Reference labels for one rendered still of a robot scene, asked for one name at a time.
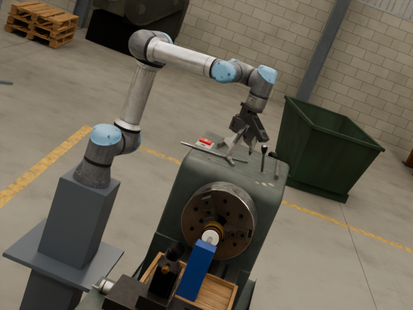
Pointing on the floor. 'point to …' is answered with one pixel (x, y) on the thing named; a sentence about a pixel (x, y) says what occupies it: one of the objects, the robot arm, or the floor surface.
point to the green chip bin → (322, 150)
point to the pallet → (42, 23)
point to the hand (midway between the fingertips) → (239, 156)
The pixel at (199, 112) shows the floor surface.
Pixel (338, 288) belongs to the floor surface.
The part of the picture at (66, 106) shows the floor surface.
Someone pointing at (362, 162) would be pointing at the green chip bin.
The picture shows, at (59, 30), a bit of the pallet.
